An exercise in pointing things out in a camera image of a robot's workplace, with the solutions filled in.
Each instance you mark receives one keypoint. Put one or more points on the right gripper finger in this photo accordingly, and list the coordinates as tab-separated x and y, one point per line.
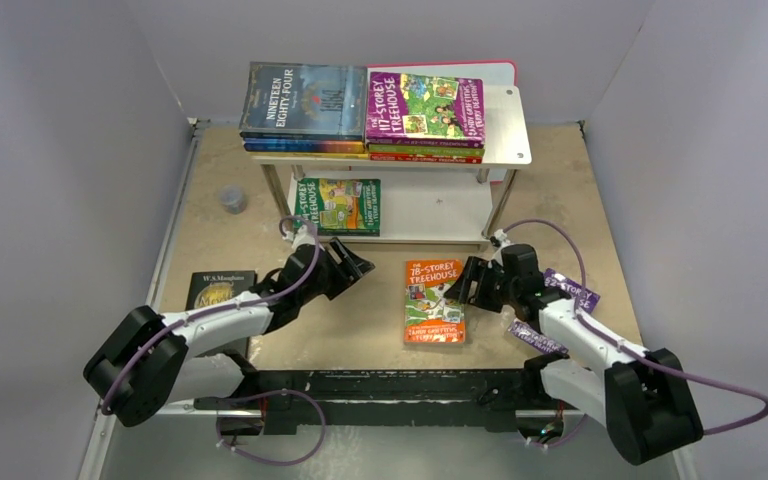
475	267
459	291

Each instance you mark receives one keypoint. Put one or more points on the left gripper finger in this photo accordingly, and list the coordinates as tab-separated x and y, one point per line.
355	268
341	251

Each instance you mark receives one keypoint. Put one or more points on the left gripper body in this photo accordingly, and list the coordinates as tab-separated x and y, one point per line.
324	285

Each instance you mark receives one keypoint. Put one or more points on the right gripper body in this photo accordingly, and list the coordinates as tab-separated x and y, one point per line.
483	282

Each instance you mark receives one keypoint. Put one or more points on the orange Treehouse book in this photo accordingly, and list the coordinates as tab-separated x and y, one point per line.
429	318

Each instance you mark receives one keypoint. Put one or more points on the dark green Treehouse book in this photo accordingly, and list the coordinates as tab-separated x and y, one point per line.
340	207

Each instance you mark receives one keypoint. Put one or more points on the black Moon Sixpence book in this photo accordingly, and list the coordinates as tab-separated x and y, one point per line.
212	287

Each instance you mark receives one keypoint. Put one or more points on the yellow book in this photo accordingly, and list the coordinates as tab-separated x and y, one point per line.
340	156

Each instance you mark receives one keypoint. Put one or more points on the Nineteen Eighty-Four blue book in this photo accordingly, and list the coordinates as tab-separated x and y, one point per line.
305	101

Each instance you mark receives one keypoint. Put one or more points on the purple Treehouse book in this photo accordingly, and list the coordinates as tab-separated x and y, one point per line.
544	345

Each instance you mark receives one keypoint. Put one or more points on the Jane Eyre book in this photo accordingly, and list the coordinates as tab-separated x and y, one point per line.
286	145

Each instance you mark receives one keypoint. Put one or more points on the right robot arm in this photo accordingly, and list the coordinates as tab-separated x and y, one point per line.
640	396

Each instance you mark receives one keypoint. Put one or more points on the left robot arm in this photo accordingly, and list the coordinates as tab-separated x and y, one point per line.
135	369

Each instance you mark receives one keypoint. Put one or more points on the white two-tier metal shelf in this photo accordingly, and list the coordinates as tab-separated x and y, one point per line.
431	203

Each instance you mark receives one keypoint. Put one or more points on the small clear plastic cup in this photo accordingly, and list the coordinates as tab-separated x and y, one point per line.
232	199

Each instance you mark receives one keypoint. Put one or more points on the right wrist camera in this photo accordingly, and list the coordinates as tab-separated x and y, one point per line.
499	241

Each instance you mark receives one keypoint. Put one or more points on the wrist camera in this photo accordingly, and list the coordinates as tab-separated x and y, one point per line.
298	232
499	241

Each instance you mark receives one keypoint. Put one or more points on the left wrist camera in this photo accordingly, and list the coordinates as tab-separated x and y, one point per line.
298	232

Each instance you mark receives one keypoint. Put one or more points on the black aluminium base frame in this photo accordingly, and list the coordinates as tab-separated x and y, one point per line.
286	399

